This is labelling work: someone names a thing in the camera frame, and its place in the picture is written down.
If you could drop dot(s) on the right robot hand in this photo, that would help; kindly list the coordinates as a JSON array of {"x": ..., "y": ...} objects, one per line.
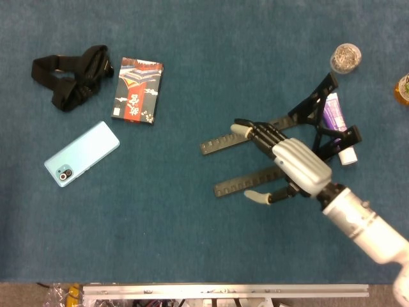
[{"x": 303, "y": 166}]

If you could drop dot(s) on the black folding laptop stand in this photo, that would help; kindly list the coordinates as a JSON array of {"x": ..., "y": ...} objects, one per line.
[{"x": 220, "y": 142}]

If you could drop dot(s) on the purple white toothpaste tube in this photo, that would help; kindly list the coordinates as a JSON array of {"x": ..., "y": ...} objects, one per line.
[{"x": 334, "y": 112}]

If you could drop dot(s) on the clear jar of paper clips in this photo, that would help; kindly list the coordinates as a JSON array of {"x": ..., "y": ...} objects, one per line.
[{"x": 345, "y": 59}]

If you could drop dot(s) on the amber tea bottle green label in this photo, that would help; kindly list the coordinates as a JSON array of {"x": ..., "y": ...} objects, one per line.
[{"x": 403, "y": 92}]

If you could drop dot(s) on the teal table cloth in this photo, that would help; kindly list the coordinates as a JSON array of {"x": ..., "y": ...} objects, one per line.
[{"x": 159, "y": 240}]

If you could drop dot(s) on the patterned red black card box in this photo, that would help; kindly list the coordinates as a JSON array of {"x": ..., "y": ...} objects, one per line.
[{"x": 137, "y": 92}]

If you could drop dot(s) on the light blue smartphone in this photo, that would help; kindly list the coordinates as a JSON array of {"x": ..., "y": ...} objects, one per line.
[{"x": 83, "y": 153}]

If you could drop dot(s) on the clear plastic bag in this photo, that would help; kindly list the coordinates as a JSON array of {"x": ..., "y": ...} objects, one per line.
[{"x": 56, "y": 295}]

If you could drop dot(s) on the aluminium frame rail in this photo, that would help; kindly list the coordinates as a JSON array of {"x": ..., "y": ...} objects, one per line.
[{"x": 223, "y": 291}]

